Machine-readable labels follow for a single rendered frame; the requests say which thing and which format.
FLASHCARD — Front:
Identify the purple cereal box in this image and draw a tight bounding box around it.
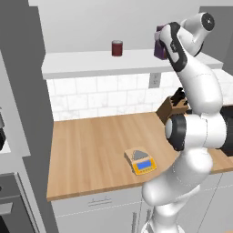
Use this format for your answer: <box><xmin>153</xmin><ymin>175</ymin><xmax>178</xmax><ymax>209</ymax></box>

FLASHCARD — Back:
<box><xmin>153</xmin><ymin>25</ymin><xmax>169</xmax><ymax>61</ymax></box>

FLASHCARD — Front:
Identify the yellow digital scale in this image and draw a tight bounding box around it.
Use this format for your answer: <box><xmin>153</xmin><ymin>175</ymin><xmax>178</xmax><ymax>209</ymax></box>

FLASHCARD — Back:
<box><xmin>123</xmin><ymin>147</ymin><xmax>158</xmax><ymax>177</ymax></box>

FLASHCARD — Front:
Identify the grey tall cabinet housing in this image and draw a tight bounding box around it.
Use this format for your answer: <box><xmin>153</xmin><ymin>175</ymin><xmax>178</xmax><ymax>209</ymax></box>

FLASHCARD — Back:
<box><xmin>0</xmin><ymin>0</ymin><xmax>60</xmax><ymax>233</ymax></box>

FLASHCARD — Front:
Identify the light grey base cabinet door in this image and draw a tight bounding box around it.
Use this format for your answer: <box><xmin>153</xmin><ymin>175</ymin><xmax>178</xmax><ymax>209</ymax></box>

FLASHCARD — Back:
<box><xmin>54</xmin><ymin>203</ymin><xmax>144</xmax><ymax>233</ymax></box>
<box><xmin>177</xmin><ymin>172</ymin><xmax>233</xmax><ymax>233</ymax></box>
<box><xmin>139</xmin><ymin>199</ymin><xmax>157</xmax><ymax>233</ymax></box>

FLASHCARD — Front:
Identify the dark red can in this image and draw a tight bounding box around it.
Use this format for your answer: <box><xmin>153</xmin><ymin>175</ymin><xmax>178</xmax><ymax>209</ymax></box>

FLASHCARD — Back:
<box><xmin>111</xmin><ymin>39</ymin><xmax>124</xmax><ymax>57</ymax></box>

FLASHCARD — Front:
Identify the wooden knife block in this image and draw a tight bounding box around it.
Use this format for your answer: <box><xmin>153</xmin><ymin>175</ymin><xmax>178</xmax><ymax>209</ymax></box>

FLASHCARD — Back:
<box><xmin>155</xmin><ymin>86</ymin><xmax>189</xmax><ymax>126</ymax></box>

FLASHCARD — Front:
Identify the black hob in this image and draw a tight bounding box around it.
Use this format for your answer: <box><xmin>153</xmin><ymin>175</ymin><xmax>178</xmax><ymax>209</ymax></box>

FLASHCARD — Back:
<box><xmin>219</xmin><ymin>105</ymin><xmax>233</xmax><ymax>157</ymax></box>

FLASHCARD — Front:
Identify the light grey drawer front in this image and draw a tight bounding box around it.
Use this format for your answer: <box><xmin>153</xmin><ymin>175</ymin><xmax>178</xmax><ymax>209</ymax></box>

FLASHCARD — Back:
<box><xmin>50</xmin><ymin>185</ymin><xmax>144</xmax><ymax>218</ymax></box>

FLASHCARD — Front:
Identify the dark grey built-in oven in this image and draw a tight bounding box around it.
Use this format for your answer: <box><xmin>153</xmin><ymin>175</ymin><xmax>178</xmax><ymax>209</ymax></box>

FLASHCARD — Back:
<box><xmin>0</xmin><ymin>173</ymin><xmax>38</xmax><ymax>233</ymax></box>

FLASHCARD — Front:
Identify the grey wall outlet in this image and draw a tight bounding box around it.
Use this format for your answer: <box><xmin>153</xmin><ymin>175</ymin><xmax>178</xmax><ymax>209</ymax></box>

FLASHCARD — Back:
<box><xmin>148</xmin><ymin>72</ymin><xmax>161</xmax><ymax>89</ymax></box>

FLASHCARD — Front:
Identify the grey wall cabinet door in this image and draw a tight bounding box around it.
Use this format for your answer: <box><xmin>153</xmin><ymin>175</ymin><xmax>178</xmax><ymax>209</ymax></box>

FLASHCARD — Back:
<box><xmin>198</xmin><ymin>5</ymin><xmax>233</xmax><ymax>70</ymax></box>

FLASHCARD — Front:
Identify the white open wall cabinet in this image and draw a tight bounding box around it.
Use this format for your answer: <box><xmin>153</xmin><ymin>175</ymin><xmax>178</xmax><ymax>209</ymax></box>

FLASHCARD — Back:
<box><xmin>28</xmin><ymin>0</ymin><xmax>225</xmax><ymax>81</ymax></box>

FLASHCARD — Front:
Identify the grey drawer handle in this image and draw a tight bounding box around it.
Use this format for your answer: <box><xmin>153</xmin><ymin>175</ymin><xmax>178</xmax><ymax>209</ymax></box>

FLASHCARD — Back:
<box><xmin>87</xmin><ymin>196</ymin><xmax>113</xmax><ymax>208</ymax></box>

